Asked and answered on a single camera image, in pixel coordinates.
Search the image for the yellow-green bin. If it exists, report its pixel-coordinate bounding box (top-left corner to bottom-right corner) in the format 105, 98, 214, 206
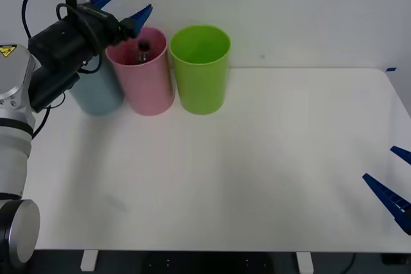
168, 24, 232, 116

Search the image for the dark drink bottle black cap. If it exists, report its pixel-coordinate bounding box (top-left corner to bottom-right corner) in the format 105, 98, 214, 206
133, 40, 153, 65

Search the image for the pale blue bin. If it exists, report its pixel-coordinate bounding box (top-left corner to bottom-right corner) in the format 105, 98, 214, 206
68, 51, 127, 116

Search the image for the white table bracket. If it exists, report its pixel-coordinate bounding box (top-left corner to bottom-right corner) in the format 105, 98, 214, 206
295, 251, 314, 274
80, 250, 99, 272

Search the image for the pink bin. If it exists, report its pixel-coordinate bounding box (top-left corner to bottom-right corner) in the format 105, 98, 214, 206
105, 26, 176, 117

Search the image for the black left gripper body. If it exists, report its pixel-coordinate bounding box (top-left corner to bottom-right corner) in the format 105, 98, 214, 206
74, 4, 123, 51

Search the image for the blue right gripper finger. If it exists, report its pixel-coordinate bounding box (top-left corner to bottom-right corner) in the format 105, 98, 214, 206
362, 173, 411, 235
389, 146, 411, 166

